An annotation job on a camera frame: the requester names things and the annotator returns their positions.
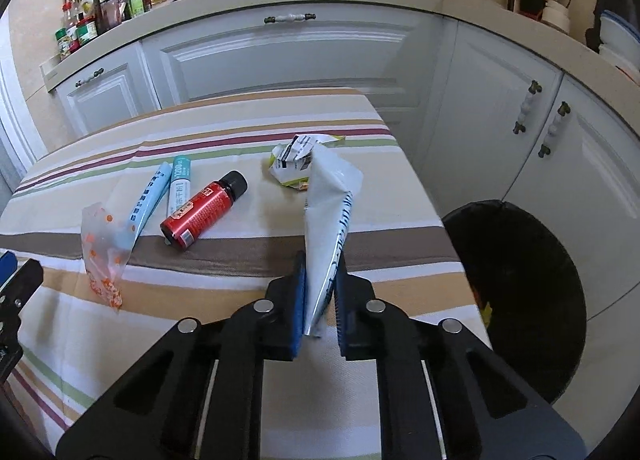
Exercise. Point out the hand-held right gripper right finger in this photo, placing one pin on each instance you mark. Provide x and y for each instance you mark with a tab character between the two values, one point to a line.
341	300

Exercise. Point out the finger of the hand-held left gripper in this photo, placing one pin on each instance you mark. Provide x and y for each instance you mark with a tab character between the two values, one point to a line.
25	280
6	267

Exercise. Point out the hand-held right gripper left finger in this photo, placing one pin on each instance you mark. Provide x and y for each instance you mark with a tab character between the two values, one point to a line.
299	290

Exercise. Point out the white foil snack bag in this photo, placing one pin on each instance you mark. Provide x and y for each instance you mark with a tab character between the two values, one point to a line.
325	220

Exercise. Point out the black bagged waste bin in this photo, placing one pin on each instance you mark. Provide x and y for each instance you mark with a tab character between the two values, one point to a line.
525	290

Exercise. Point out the clear orange-dotted plastic bag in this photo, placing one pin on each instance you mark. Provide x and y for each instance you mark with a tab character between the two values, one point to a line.
102	260

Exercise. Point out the red bottle with black cap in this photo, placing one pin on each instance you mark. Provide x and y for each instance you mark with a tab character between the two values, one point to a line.
200	212

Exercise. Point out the light blue stick sachet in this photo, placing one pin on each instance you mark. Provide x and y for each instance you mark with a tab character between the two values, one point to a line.
150	195

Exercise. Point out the yellow green wrapper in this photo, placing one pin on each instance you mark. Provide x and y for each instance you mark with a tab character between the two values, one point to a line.
332	140

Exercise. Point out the teal white stick sachet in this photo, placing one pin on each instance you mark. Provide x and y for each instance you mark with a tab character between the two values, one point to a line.
180	180

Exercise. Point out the white kitchen cabinet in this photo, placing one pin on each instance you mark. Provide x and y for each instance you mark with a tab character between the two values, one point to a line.
300	60

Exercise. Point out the cluster of condiment bottles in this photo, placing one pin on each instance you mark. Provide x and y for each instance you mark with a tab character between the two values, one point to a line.
112	10

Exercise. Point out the white jar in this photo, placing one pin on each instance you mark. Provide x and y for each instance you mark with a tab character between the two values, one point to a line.
556	17

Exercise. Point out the white plastic container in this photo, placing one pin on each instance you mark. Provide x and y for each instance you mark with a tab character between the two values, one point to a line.
622	57

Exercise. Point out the white container with blue lid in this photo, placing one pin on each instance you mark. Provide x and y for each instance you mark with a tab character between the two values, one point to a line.
620	30

